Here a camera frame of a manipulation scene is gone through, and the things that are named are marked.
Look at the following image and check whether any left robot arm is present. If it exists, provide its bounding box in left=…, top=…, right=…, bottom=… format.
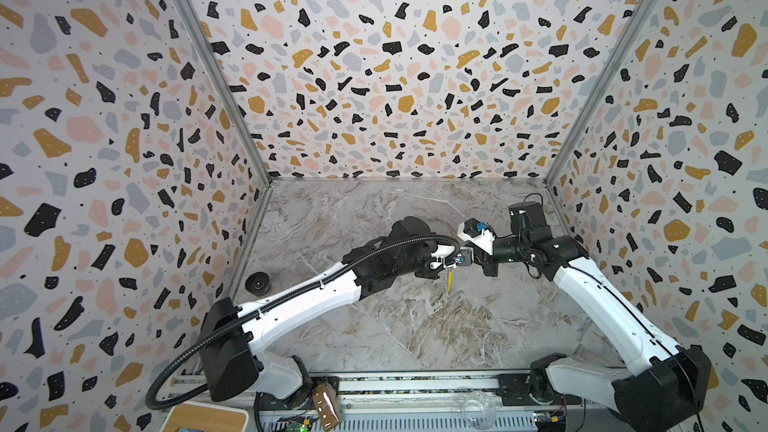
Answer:
left=199, top=217, right=460, bottom=402

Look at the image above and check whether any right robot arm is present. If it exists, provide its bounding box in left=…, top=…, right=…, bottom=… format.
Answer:
left=458, top=201, right=711, bottom=431

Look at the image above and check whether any clear glass jar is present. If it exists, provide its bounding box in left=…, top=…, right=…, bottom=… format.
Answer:
left=461, top=391, right=497, bottom=431

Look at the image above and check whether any brown circuit box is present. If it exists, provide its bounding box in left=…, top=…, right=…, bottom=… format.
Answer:
left=312, top=382, right=342, bottom=432

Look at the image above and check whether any black round lens cap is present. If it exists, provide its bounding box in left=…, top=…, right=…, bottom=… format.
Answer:
left=244, top=271, right=271, bottom=297

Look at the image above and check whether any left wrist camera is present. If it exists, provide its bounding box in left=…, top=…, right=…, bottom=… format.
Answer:
left=427, top=245, right=465, bottom=271

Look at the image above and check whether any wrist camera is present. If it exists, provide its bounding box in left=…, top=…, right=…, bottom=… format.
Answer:
left=427, top=245, right=465, bottom=271
left=457, top=218, right=496, bottom=255

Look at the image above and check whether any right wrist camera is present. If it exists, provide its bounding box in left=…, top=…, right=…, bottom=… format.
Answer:
left=457, top=218, right=496, bottom=255

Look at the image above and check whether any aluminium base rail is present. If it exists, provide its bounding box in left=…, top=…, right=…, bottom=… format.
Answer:
left=160, top=368, right=668, bottom=432

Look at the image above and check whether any black corrugated cable conduit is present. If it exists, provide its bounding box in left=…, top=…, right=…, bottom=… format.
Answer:
left=143, top=233, right=462, bottom=412

